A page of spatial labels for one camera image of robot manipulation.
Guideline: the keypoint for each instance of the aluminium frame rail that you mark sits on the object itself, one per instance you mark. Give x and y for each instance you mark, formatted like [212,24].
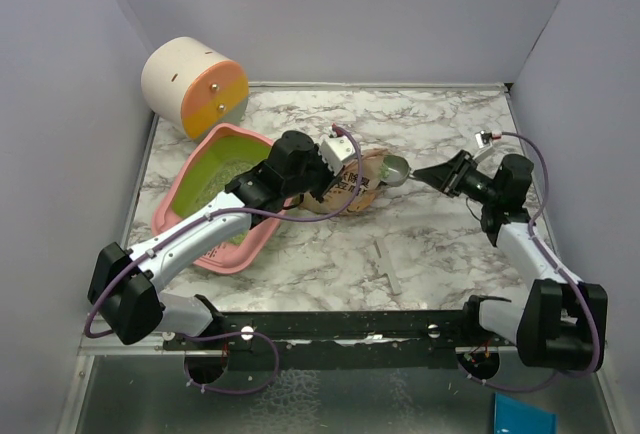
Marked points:
[111,346]

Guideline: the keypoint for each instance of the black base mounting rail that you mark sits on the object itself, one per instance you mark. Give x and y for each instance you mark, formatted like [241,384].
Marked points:
[342,340]

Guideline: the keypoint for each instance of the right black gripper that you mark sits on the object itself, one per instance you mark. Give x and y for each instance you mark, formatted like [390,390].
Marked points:
[447,177]

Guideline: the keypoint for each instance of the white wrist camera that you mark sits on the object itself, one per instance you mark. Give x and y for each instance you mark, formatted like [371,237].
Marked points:
[485,141]
[337,152]

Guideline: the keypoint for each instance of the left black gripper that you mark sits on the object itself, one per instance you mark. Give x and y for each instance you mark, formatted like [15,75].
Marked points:
[329,178]

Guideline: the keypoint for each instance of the pink litter box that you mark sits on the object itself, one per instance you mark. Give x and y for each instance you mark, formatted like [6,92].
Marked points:
[224,153]

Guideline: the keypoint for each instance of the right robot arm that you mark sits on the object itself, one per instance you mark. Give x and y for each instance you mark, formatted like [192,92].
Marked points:
[562,324]

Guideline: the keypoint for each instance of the blue plastic object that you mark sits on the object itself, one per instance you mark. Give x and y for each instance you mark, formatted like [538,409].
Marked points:
[515,417]

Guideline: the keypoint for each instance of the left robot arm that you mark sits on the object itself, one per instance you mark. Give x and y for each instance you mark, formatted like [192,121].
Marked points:
[127,287]

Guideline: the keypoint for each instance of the cream orange cylindrical container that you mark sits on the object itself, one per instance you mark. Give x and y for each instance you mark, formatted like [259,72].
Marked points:
[194,87]

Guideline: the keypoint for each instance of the clear bag sealing clip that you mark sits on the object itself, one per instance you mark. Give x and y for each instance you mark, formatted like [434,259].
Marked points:
[385,266]

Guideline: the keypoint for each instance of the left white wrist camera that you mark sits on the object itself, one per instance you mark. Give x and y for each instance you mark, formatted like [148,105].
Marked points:
[337,152]

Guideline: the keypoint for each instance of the metal litter scoop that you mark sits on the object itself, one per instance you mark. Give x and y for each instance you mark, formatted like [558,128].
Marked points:
[394,170]

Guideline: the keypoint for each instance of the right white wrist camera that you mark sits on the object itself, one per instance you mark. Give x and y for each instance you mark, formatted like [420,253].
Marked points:
[485,141]

